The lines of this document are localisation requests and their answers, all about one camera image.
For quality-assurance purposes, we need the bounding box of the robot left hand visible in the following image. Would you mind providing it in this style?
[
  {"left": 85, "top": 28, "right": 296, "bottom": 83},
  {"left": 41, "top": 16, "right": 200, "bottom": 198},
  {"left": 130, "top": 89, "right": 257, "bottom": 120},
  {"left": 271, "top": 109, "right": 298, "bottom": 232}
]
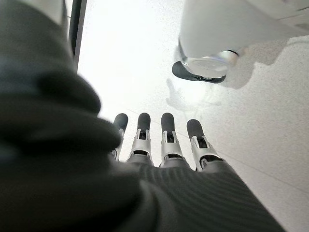
[{"left": 0, "top": 0, "right": 288, "bottom": 232}]

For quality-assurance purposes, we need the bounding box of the dark cabinet plinth strip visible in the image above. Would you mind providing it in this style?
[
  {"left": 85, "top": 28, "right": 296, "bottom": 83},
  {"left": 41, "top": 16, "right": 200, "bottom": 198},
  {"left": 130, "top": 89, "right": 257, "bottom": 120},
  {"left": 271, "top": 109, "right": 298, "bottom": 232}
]
[{"left": 68, "top": 0, "right": 88, "bottom": 71}]

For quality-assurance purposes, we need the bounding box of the black robot left foot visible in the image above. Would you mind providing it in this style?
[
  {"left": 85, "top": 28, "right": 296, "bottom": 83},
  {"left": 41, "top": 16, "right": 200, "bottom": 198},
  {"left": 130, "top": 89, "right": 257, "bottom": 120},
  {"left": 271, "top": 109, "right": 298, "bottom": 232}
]
[{"left": 171, "top": 60, "right": 227, "bottom": 84}]

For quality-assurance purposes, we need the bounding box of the silver robot left leg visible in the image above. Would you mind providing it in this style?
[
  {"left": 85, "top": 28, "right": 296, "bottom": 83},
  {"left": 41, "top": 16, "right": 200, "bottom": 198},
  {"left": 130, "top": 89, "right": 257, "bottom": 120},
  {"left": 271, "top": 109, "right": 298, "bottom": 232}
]
[{"left": 178, "top": 0, "right": 309, "bottom": 79}]

